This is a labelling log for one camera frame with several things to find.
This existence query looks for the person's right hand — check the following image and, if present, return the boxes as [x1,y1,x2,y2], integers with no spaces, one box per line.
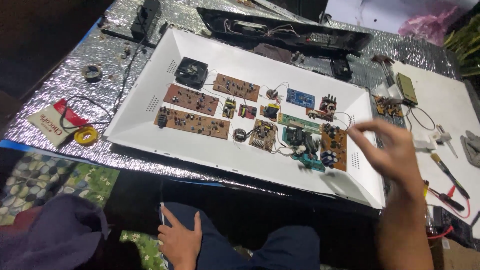
[347,119,427,200]

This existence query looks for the yellow tape roll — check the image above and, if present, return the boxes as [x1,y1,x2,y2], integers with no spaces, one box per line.
[73,126,99,146]

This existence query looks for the brown board with capacitors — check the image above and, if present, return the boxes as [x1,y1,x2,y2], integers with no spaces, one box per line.
[320,123,348,173]

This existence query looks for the red and black test probes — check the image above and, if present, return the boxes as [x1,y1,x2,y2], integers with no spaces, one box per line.
[423,180,472,220]

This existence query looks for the black television casing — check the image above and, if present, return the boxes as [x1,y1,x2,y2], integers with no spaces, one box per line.
[196,7,374,59]

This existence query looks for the white plastic plug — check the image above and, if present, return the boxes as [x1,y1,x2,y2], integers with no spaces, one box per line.
[412,131,442,151]

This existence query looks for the black speaker box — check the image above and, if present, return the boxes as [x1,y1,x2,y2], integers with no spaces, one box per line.
[130,0,162,41]

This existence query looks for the brown board with heatsink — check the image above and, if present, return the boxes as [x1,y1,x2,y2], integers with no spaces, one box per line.
[248,119,279,153]

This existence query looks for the silver foil mat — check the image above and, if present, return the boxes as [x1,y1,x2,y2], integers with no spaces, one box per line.
[2,0,464,196]

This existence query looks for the green floral mat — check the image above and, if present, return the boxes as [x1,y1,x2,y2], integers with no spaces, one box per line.
[0,151,121,226]

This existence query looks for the teal circuit board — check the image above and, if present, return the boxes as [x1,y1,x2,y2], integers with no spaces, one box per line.
[282,127,326,173]

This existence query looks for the blue circuit board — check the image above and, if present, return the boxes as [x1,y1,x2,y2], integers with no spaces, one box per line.
[286,88,316,110]

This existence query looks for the small red circuit board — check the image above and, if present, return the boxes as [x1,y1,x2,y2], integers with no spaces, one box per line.
[238,104,258,120]

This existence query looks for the green plant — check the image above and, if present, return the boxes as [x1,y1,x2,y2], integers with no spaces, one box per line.
[444,14,480,77]

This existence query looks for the black cooling fan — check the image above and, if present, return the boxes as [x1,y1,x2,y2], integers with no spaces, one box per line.
[174,57,209,91]

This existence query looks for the grey tape roll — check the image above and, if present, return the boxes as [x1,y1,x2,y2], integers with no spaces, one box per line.
[82,64,103,82]

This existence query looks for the cardboard box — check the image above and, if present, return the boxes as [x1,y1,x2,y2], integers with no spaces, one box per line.
[429,236,480,270]

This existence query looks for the purple cloth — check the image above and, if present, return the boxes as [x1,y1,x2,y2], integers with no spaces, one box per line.
[0,194,110,270]

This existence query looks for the white plastic tray panel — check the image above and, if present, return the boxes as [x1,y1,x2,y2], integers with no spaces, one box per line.
[103,26,387,210]

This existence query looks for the grey glove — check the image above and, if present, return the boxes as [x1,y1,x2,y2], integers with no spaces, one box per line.
[460,130,480,168]

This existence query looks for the black cable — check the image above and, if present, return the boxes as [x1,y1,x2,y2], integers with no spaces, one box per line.
[59,35,148,130]

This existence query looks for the person's left hand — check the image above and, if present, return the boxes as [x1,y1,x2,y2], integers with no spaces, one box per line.
[157,205,203,270]

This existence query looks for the metal tweezers tool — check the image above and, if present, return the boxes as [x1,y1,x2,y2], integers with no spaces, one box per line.
[436,124,459,158]

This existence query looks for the black handled brush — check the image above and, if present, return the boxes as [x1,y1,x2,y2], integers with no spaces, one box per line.
[430,152,471,200]

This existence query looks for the small yellow-green circuit board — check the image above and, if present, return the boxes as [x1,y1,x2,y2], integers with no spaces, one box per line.
[222,98,238,119]

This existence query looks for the red and white packet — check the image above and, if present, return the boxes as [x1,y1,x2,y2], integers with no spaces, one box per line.
[28,99,91,148]

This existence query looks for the green strip circuit board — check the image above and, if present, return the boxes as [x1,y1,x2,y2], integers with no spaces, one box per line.
[277,113,323,135]

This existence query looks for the black square part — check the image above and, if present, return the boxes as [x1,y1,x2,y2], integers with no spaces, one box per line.
[329,58,353,82]

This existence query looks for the red coil circuit board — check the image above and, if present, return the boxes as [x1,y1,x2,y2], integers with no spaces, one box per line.
[305,94,338,123]

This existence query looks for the white sheet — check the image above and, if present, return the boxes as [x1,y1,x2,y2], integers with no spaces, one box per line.
[389,61,480,239]

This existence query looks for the long brown circuit board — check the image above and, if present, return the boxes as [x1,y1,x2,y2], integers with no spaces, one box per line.
[154,106,231,140]

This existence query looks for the person's navy trouser leg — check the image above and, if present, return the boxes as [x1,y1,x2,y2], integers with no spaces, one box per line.
[160,202,322,270]

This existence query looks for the small brown circuit board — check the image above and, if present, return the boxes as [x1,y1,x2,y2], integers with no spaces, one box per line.
[374,95,404,118]

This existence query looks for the pink plastic bag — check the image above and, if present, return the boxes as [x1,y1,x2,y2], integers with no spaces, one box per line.
[398,7,459,46]

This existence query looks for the yellow transformer board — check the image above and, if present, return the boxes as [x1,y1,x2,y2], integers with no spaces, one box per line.
[260,103,281,122]

